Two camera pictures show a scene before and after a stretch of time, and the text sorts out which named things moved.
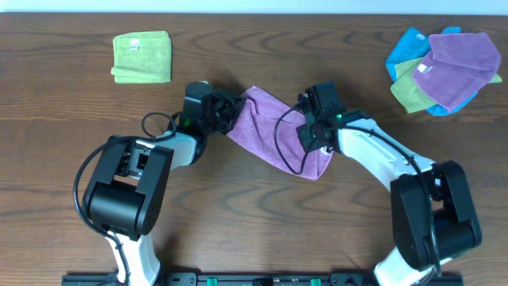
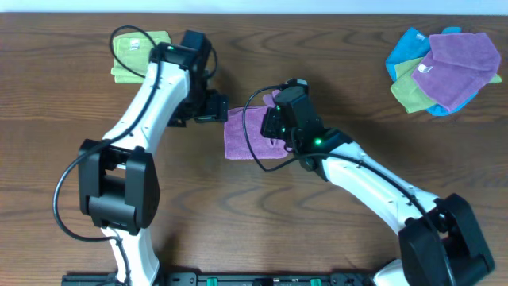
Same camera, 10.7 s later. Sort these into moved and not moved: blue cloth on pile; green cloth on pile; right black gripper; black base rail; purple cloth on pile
Moved: right black gripper
Not moved: green cloth on pile; black base rail; blue cloth on pile; purple cloth on pile
